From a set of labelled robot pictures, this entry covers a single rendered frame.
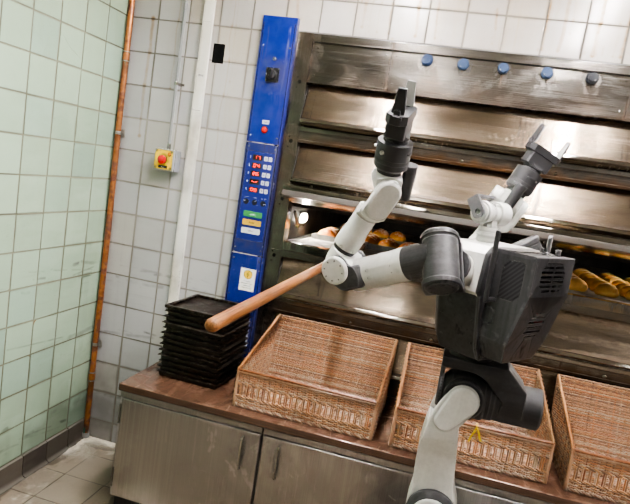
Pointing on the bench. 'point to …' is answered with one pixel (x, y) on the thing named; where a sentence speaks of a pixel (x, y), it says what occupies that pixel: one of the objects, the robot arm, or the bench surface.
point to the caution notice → (247, 279)
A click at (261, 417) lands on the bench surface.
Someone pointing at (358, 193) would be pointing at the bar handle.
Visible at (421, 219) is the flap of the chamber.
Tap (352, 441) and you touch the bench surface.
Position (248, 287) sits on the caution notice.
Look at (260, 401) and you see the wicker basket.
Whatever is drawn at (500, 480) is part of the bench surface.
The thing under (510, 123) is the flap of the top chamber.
